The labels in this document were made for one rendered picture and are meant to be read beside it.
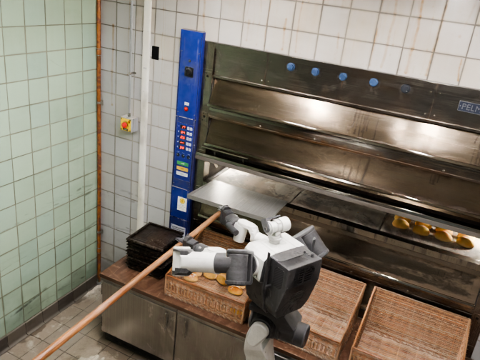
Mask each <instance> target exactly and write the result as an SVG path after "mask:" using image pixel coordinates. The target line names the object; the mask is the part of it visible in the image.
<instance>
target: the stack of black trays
mask: <svg viewBox="0 0 480 360"><path fill-rule="evenodd" d="M182 235H184V232H181V231H177V230H175V229H170V228H168V227H165V226H162V225H159V224H155V223H152V222H149V223H147V224H145V225H144V226H143V227H141V228H140V229H139V230H137V231H135V232H134V233H133V234H132V235H130V236H128V237H127V238H126V240H127V241H126V242H128V243H127V244H126V245H128V246H127V248H128V249H127V250H126V251H127V253H126V254H128V256H127V257H128V258H127V259H126V260H127V262H125V263H126V264H127V265H126V266H128V268H130V269H133V270H135V271H139V272H142V271H143V270H144V269H146V268H147V267H148V266H150V265H151V264H152V263H154V262H155V261H156V260H157V259H158V258H159V257H161V256H162V255H163V254H165V253H166V252H167V251H168V250H169V249H171V248H172V247H173V246H175V244H177V243H179V241H177V240H176V238H177V237H179V238H182V237H183V236H182ZM172 263H173V255H172V256H170V257H169V258H168V259H167V260H166V261H165V262H164V263H162V264H161V265H160V266H158V267H157V268H156V269H154V270H153V271H152V272H151V273H150V274H149V276H152V277H154V278H156V279H161V278H162V277H163V276H164V275H166V273H167V272H168V271H169V269H170V268H171V267H172Z"/></svg>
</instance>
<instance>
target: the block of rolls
mask: <svg viewBox="0 0 480 360"><path fill-rule="evenodd" d="M394 218H395V219H394V220H393V222H392V224H393V226H395V227H396V228H399V229H408V228H409V223H410V222H411V219H408V218H404V217H402V216H397V215H396V216H395V217H394ZM429 229H431V225H429V224H425V223H422V222H419V221H416V222H415V227H414V228H413V229H412V230H413V232H414V233H415V234H418V235H421V236H428V235H429V234H430V232H429ZM452 234H453V231H450V230H447V229H443V228H439V227H436V233H435V234H434V236H435V238H436V239H438V240H440V241H444V242H451V241H452V237H451V235H452ZM457 237H458V239H457V240H456V243H457V244H458V245H460V246H462V247H465V248H469V249H472V248H473V247H474V241H475V237H472V236H467V235H465V234H460V233H458V235H457Z"/></svg>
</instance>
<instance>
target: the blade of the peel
mask: <svg viewBox="0 0 480 360"><path fill-rule="evenodd" d="M187 198H188V199H192V200H194V201H198V202H201V203H204V204H208V205H210V206H215V207H217V208H218V207H219V206H223V205H229V207H230V208H231V210H232V211H233V212H234V213H236V214H240V215H242V216H247V217H249V218H252V219H256V220H259V221H261V219H266V218H269V217H273V216H275V215H276V214H277V213H278V212H279V211H280V210H281V209H282V208H283V207H284V206H285V205H286V204H287V203H288V201H284V200H282V199H278V198H275V197H272V196H267V195H265V194H260V193H257V192H255V191H250V190H247V189H243V188H240V187H237V186H233V185H230V184H225V183H223V182H220V181H215V180H213V181H211V182H209V183H207V184H205V185H203V186H201V187H199V188H198V189H196V190H194V191H192V192H190V193H188V194H187Z"/></svg>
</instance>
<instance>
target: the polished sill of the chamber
mask: <svg viewBox="0 0 480 360"><path fill-rule="evenodd" d="M211 181H212V180H210V179H206V180H205V181H203V185H205V184H207V183H209V182H211ZM280 211H285V212H287V213H290V214H294V215H297V216H300V217H304V218H306V219H311V220H313V221H317V222H320V223H323V224H326V225H329V226H333V227H336V228H339V229H343V230H346V231H350V232H352V233H355V234H359V235H362V236H366V237H369V238H371V239H376V240H378V241H382V242H385V243H388V244H392V245H394V246H399V247H401V248H404V249H408V250H411V251H415V252H418V253H420V254H425V255H427V256H431V257H434V258H437V259H441V260H444V261H447V262H450V263H453V264H457V265H460V266H464V267H466V268H470V269H473V270H476V271H480V260H478V259H473V258H471V257H467V256H464V255H461V254H457V253H454V252H451V251H447V250H444V249H440V248H437V247H435V246H430V245H428V244H423V243H420V242H417V241H413V240H411V239H406V238H404V237H401V236H397V235H394V234H390V233H387V232H384V231H379V230H377V229H373V228H370V227H367V226H363V225H361V224H356V223H354V222H350V221H347V220H343V219H340V218H336V217H334V216H329V215H327V214H323V213H320V212H317V211H313V210H310V209H306V208H303V207H300V206H296V205H293V204H289V203H287V204H286V205H285V206H284V207H283V208H282V209H281V210H280Z"/></svg>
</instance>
